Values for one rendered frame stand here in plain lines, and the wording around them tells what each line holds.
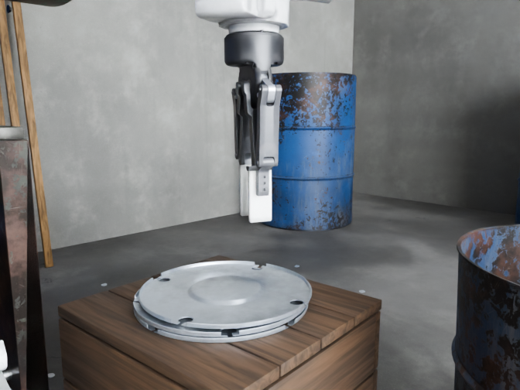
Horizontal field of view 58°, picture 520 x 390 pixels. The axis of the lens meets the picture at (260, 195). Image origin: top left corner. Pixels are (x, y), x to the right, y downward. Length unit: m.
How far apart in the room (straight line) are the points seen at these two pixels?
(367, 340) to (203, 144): 2.25
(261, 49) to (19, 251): 0.58
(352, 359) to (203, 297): 0.26
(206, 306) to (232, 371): 0.17
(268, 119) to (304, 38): 3.07
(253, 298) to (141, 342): 0.19
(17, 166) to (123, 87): 1.77
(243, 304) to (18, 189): 0.44
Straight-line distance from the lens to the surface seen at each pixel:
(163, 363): 0.66
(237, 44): 0.59
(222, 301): 0.77
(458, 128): 3.62
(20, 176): 0.93
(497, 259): 0.90
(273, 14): 0.59
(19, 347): 1.01
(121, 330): 0.76
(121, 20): 2.70
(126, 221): 2.71
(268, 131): 0.57
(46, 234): 2.26
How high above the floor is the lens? 0.67
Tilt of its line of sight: 10 degrees down
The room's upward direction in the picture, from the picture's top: straight up
